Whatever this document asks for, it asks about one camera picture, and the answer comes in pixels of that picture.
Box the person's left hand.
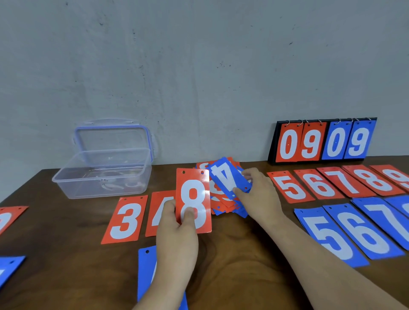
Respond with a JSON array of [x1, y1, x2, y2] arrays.
[[156, 200, 199, 288]]

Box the person's right hand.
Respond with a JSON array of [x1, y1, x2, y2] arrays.
[[233, 168, 285, 227]]

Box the blue number card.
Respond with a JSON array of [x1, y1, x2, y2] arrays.
[[207, 157, 252, 200], [383, 195, 409, 218], [294, 207, 370, 268], [137, 245, 189, 310], [0, 256, 26, 288], [351, 197, 409, 251], [323, 203, 406, 260]]

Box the red number card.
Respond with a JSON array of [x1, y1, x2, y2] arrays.
[[341, 164, 406, 197], [370, 164, 409, 192], [294, 169, 346, 200], [316, 166, 377, 198], [145, 190, 177, 237], [267, 171, 316, 204], [175, 168, 212, 234], [0, 206, 29, 236], [101, 195, 148, 245]]

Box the person's right forearm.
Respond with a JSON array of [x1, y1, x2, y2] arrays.
[[264, 214, 409, 310]]

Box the person's left forearm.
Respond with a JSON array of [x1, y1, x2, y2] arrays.
[[132, 275, 187, 310]]

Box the pile of red and blue cards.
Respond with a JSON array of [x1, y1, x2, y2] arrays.
[[196, 158, 253, 218]]

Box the black scoreboard stand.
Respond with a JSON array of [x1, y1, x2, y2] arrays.
[[268, 117, 377, 165]]

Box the red flip card on scoreboard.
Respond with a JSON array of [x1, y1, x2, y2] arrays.
[[299, 122, 327, 162], [275, 123, 304, 163]]

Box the metal rings in container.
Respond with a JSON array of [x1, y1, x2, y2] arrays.
[[94, 171, 145, 193]]

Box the row of metal binder rings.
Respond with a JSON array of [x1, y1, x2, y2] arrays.
[[284, 118, 373, 126]]

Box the blue flip card on scoreboard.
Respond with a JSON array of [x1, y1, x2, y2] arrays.
[[322, 121, 353, 160], [344, 120, 374, 159]]

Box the clear lid with blue seal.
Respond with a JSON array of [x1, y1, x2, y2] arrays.
[[73, 119, 158, 168]]

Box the clear plastic storage container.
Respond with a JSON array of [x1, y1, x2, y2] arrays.
[[52, 148, 153, 199]]

